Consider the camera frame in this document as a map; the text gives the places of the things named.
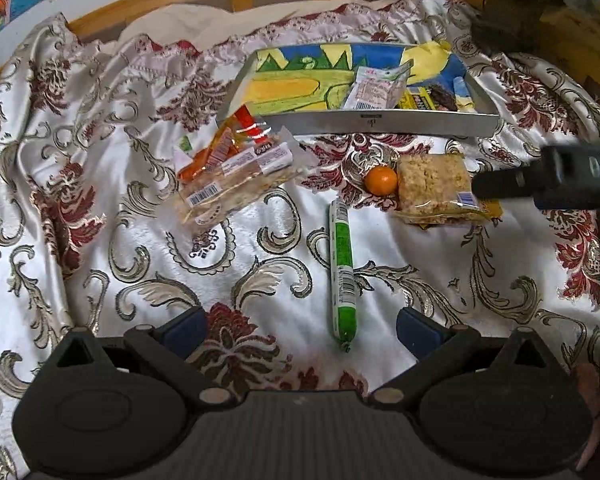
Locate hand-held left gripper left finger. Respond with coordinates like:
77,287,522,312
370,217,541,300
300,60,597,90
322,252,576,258
45,306,241,408

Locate white bed sheet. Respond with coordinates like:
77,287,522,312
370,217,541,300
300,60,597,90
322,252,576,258
117,0,406,53

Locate brown trousers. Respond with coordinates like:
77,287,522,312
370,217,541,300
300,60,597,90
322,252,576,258
472,0,546,56

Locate orange snack packet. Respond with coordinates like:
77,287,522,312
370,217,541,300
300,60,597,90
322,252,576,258
177,104,276,186

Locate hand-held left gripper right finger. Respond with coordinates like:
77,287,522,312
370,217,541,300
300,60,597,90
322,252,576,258
369,306,556,407

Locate small orange fruit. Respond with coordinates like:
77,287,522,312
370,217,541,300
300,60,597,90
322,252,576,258
365,166,398,194

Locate dark dried snack packet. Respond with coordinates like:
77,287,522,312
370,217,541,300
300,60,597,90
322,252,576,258
427,85,456,111

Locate grey tray with painted lining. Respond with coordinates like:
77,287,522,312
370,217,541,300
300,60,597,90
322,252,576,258
230,40,501,138

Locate white packet with red print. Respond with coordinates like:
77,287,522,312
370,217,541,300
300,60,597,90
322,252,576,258
342,62,413,111

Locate yellow green snack packet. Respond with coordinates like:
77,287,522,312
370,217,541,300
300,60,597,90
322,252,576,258
397,87,433,111

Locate puffed rice cake packet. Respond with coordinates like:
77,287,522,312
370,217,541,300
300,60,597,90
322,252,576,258
392,154,481,226

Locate golden snack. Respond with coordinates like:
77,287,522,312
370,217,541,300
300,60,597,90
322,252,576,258
475,199,503,221

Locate floral satin blanket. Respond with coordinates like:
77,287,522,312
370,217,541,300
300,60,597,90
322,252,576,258
0,0,600,461

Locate green sausage stick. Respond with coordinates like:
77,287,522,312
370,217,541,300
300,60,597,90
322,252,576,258
327,199,357,353

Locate blue snack packet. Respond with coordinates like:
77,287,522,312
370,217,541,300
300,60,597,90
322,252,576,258
450,75,476,113

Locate clear nut brittle packet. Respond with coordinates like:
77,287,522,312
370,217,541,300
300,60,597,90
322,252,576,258
174,140,308,228

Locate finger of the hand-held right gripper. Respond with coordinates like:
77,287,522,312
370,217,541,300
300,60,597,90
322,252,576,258
472,166,548,202

